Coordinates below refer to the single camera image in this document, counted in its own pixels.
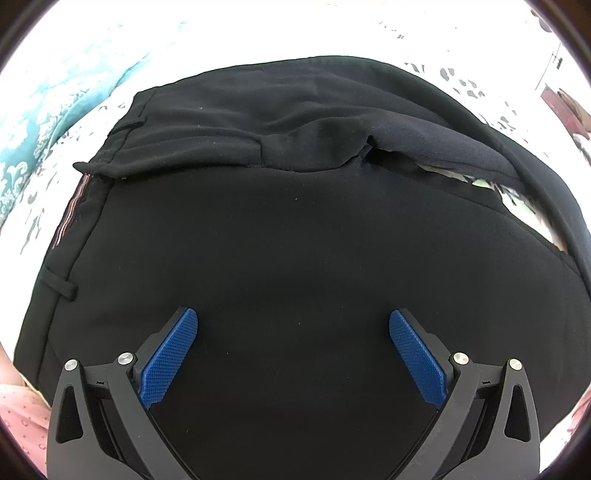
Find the black pants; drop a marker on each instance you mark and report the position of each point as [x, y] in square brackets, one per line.
[277, 230]

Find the reddish brown furniture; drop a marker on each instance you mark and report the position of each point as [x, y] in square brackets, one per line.
[565, 108]

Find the pink dotted clothing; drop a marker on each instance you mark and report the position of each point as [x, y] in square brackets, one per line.
[18, 415]

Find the leaf print bedsheet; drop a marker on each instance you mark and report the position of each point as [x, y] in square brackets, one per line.
[461, 78]

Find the teal patterned pillow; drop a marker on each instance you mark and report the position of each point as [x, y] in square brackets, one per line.
[55, 101]

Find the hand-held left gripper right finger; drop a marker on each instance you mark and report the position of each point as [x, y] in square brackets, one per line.
[418, 360]

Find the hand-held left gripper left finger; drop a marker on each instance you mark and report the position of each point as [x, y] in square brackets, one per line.
[168, 355]

